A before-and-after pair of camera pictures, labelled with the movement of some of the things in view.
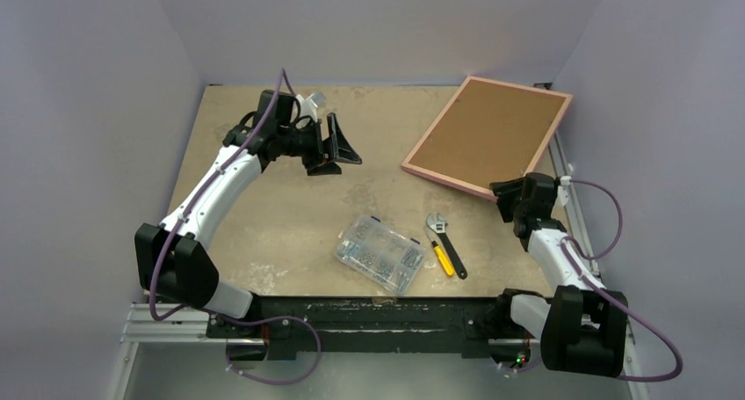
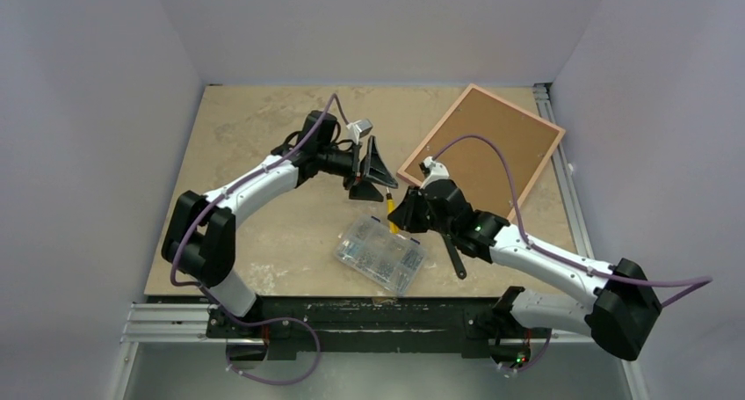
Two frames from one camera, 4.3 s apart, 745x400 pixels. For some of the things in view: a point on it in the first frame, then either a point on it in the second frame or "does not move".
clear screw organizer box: x=380 y=252 does not move
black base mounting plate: x=361 y=328 does not move
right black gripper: x=507 y=189 → x=421 y=207
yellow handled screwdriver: x=443 y=257 → x=391 y=207
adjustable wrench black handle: x=438 y=225 does not move
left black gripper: x=317 y=157 → x=360 y=190
